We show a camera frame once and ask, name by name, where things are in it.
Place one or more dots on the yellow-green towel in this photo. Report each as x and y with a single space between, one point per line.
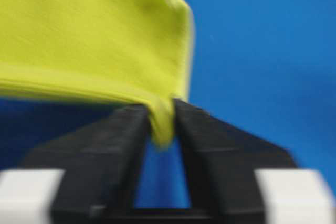
99 51

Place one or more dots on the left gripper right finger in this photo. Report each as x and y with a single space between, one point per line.
237 177

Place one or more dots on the blue table cloth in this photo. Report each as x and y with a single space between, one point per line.
265 66

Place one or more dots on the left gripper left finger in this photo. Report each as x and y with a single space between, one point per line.
76 177

